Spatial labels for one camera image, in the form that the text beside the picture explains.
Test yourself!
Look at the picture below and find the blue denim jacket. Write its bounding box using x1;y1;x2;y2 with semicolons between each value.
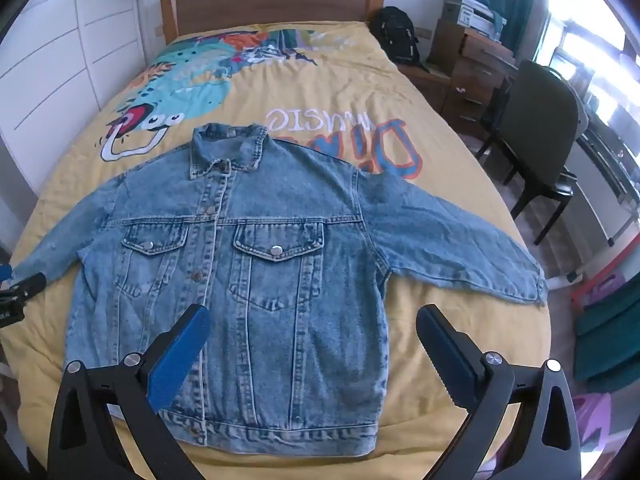
12;122;548;458

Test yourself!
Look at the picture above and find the teal storage box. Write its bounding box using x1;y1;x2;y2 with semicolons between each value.
572;280;640;392

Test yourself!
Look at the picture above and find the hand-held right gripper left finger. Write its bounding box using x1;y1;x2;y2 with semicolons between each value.
47;304;211;480

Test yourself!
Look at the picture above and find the teal curtain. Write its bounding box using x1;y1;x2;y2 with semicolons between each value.
475;0;541;51

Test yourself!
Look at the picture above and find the white wardrobe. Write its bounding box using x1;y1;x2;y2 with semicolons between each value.
0;0;166;191

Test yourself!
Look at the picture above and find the wooden drawer cabinet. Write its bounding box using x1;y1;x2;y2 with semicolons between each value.
395;19;518;141

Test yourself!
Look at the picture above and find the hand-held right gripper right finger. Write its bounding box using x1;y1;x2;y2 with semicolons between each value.
416;304;583;480

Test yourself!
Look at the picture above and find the wooden headboard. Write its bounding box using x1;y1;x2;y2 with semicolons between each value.
160;0;387;46

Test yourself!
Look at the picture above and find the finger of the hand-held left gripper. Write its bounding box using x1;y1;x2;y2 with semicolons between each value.
0;264;47;329

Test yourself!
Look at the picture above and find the pink plastic item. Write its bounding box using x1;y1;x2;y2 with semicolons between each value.
570;392;615;480

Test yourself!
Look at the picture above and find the white printer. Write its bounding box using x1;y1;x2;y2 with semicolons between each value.
442;0;507;41

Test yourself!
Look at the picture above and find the black backpack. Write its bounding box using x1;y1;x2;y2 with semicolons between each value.
369;6;426;67

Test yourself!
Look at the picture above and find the yellow printed bedspread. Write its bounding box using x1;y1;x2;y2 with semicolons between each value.
0;20;553;480

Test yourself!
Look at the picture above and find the dark chair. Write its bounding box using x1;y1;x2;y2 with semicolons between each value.
470;59;591;246

